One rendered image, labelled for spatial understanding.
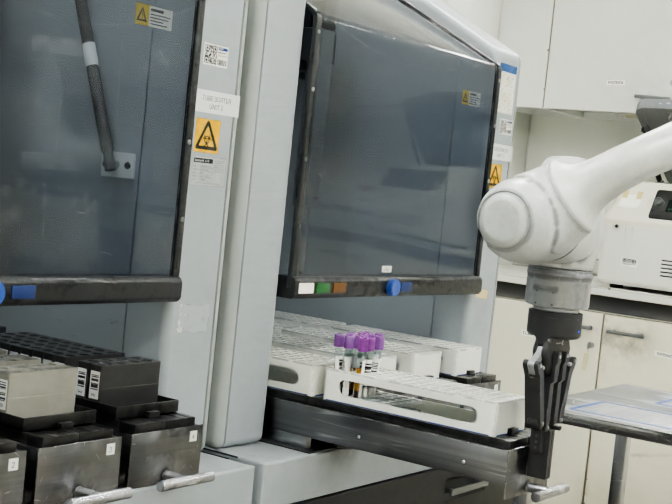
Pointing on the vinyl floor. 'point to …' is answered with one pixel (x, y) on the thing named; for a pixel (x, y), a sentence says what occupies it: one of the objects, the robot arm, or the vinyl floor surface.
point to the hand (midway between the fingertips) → (540, 452)
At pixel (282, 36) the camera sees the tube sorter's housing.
